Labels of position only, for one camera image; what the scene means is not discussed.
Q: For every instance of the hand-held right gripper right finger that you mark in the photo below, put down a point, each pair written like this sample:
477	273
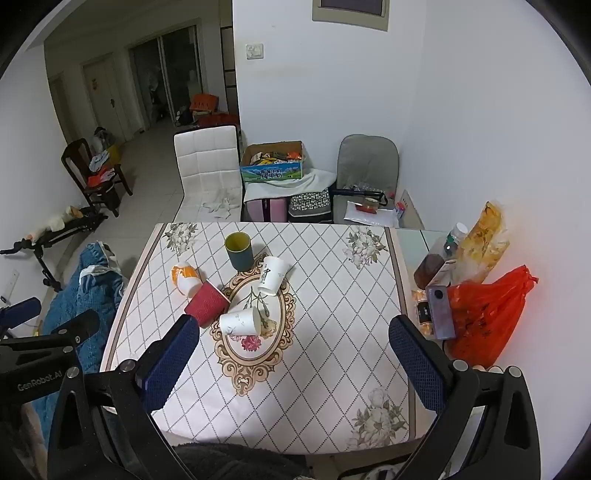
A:
418	364

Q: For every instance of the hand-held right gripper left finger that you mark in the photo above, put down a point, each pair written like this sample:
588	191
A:
170	365

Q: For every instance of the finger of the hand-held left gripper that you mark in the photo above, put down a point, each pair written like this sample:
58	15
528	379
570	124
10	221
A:
21	311
76	325

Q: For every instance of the red ribbed paper cup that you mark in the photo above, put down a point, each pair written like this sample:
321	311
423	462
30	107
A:
205	307

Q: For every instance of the white marbled paper cup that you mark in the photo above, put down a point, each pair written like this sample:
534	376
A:
239	322

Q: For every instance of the white and orange paper cup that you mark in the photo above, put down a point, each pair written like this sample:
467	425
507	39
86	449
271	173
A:
187	279

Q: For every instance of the teal cup yellow inside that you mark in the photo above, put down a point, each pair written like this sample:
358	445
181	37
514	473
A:
240	256

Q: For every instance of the white paper cup black print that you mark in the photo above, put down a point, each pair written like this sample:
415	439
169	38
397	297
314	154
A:
273	277

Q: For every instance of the blue fluffy blanket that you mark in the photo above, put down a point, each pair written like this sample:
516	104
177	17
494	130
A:
107	300

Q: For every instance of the small black and orange box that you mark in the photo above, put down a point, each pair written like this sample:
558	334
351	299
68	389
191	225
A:
422	314

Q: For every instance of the grey phone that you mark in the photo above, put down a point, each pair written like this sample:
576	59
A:
439	314

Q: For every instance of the black folding stand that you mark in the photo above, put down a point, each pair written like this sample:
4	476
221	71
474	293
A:
60	233

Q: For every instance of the red plastic bag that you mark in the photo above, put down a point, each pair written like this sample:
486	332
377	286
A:
494	314

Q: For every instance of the brown jar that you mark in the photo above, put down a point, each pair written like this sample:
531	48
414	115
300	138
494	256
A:
428	271

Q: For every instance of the floral diamond pattern tablecloth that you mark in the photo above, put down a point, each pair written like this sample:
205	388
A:
332	323

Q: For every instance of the dark fluffy cloth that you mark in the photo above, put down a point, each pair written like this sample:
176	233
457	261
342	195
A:
240	464

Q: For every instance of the clear plastic bottle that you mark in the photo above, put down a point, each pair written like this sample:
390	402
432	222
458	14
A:
455	237

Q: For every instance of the yellow plastic bag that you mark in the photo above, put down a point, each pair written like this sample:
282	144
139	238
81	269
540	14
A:
485	240

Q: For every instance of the orange cloth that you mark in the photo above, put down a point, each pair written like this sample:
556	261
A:
98	179

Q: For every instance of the white flat packet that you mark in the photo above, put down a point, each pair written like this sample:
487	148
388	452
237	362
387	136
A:
369	218

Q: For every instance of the dark wooden chair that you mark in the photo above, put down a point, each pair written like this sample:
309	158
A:
76	159

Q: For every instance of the white cloth on chair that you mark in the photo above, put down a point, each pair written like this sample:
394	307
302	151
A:
98	161

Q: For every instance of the red round tin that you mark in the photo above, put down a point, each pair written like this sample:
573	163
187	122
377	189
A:
367	206

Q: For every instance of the pink bag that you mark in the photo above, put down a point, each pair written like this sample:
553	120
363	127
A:
258	210

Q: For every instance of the black and white patterned bag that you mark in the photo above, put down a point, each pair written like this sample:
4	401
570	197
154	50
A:
309	205

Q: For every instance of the white padded chair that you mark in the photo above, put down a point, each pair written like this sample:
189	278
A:
205	161

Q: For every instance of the grey cushioned chair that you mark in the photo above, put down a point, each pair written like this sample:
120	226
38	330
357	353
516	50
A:
367	161

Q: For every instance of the cardboard box of snacks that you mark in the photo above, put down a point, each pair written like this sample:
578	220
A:
272	171

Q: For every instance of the wooden door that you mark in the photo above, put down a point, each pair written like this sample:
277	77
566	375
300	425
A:
105	97

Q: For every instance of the sliding glass door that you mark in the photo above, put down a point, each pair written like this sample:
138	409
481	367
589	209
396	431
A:
166	78

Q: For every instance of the white wall switch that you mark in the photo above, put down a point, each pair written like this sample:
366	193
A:
255	51

